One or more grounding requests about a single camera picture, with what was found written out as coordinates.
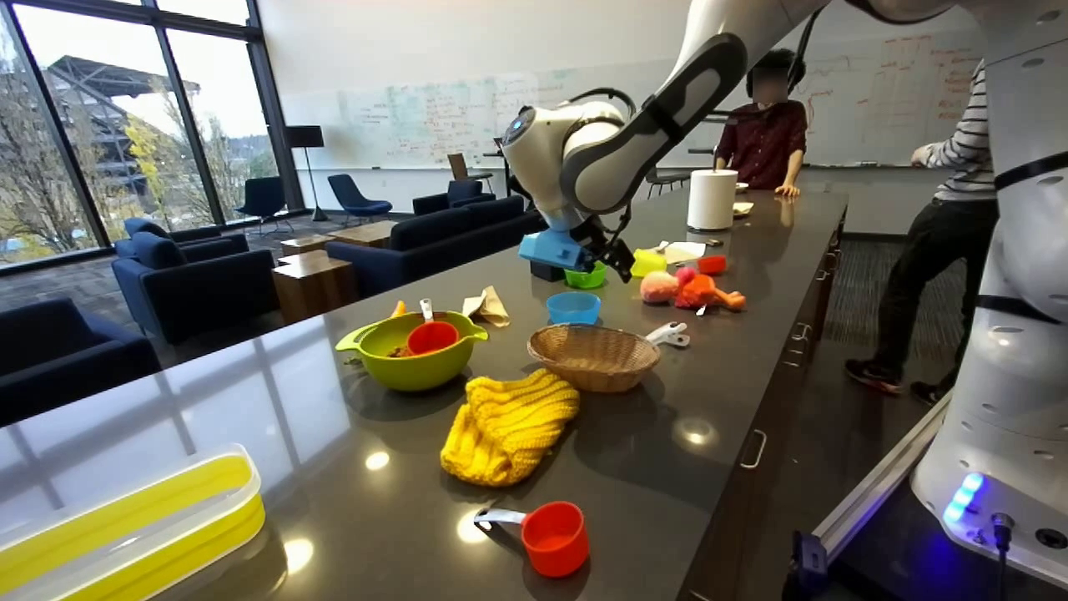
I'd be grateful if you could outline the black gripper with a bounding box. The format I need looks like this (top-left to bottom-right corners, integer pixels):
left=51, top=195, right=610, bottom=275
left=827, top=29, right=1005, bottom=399
left=567, top=210, right=642, bottom=283

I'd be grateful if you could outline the oval woven wicker basket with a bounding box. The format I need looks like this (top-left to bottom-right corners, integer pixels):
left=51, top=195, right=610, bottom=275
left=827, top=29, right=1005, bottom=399
left=524, top=324, right=664, bottom=398

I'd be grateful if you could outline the large green mixing bowl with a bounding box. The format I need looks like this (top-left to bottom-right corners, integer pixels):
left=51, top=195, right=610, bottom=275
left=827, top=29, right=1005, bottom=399
left=333, top=310, right=491, bottom=395

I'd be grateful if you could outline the yellow-green plastic item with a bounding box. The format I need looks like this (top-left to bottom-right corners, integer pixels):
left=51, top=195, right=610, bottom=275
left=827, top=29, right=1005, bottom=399
left=629, top=246, right=670, bottom=280

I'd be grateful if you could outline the peach fluffy plush ball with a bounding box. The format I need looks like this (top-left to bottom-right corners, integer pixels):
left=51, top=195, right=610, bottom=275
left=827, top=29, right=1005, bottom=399
left=638, top=266, right=680, bottom=310

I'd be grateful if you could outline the white plastic item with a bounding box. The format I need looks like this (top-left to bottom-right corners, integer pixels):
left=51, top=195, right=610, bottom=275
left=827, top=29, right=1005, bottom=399
left=662, top=238, right=712, bottom=266

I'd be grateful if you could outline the white plastic bag clip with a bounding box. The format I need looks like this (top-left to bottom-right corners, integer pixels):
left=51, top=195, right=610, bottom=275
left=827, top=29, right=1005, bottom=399
left=646, top=320, right=696, bottom=355

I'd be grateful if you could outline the orange fluffy plush toy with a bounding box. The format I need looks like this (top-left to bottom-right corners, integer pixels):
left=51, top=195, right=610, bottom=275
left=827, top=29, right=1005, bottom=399
left=670, top=264, right=751, bottom=317

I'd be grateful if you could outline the folded pale paper napkin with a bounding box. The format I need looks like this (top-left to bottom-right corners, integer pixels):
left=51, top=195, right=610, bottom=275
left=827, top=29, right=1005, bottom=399
left=461, top=283, right=514, bottom=332

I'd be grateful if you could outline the white paper towel roll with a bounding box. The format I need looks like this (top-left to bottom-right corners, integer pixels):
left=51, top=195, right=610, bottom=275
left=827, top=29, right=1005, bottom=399
left=685, top=167, right=742, bottom=234

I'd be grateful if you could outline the dark blue armchair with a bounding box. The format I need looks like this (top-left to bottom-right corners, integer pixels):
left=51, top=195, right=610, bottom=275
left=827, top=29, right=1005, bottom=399
left=236, top=174, right=291, bottom=225
left=110, top=217, right=280, bottom=352
left=411, top=177, right=498, bottom=217

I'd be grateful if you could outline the long dark blue sofa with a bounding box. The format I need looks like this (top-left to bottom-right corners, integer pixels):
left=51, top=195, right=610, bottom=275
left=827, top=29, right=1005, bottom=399
left=326, top=195, right=548, bottom=299

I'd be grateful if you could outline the red measuring cup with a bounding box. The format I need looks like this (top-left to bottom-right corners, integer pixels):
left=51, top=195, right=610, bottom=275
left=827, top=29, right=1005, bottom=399
left=402, top=298, right=463, bottom=356

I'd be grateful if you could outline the yellow knitted cloth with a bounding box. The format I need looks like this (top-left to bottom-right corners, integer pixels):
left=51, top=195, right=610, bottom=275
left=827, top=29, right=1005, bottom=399
left=436, top=366, right=585, bottom=491

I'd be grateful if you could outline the person in red shirt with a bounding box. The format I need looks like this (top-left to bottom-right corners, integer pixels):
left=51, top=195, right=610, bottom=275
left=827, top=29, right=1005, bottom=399
left=715, top=42, right=811, bottom=200

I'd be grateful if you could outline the low wooden table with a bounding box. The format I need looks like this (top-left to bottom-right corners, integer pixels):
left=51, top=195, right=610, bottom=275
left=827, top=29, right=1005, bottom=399
left=332, top=217, right=406, bottom=246

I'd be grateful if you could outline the blue lounge chair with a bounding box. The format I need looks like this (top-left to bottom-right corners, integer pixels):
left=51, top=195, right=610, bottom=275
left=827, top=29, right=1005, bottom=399
left=323, top=170, right=393, bottom=219

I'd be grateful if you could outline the wooden coffee table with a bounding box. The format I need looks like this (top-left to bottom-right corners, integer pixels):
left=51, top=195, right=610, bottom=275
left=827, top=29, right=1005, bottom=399
left=271, top=246, right=362, bottom=326

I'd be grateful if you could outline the small low side table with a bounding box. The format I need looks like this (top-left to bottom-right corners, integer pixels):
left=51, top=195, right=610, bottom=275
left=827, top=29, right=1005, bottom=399
left=278, top=229, right=332, bottom=258

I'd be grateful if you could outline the black floor lamp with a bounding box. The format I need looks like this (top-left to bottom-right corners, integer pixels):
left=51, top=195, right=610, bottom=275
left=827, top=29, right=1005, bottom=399
left=283, top=122, right=326, bottom=219

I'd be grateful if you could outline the person in striped shirt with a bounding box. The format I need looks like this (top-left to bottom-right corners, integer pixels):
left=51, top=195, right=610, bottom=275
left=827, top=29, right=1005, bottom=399
left=841, top=59, right=1003, bottom=399

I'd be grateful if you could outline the large glass window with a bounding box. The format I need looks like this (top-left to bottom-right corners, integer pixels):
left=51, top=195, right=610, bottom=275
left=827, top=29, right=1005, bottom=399
left=0, top=0, right=310, bottom=277

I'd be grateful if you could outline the yellow plastic tray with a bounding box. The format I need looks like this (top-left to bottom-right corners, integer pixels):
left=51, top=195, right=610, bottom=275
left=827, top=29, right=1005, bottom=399
left=0, top=445, right=271, bottom=601

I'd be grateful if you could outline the wall whiteboard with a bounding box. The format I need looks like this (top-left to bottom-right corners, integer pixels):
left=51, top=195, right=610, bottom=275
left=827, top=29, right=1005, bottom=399
left=332, top=63, right=670, bottom=170

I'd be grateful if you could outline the orange measuring cup silver handle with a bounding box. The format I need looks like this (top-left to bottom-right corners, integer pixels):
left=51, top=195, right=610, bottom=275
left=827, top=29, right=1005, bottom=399
left=473, top=498, right=593, bottom=585

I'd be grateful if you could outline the aluminium frame rail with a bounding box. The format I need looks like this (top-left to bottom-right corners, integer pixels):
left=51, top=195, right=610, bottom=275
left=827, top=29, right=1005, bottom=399
left=797, top=395, right=956, bottom=579

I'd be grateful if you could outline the black plugged cable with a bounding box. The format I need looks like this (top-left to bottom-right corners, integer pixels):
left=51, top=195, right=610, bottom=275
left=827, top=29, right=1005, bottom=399
left=984, top=510, right=1017, bottom=601

